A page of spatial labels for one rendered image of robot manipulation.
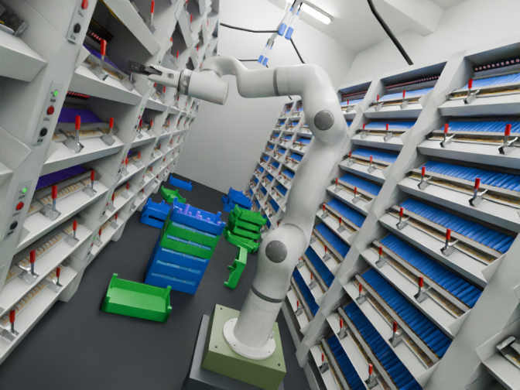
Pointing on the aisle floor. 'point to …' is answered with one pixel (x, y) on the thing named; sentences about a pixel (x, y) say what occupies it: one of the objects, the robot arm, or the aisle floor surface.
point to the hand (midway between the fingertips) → (135, 67)
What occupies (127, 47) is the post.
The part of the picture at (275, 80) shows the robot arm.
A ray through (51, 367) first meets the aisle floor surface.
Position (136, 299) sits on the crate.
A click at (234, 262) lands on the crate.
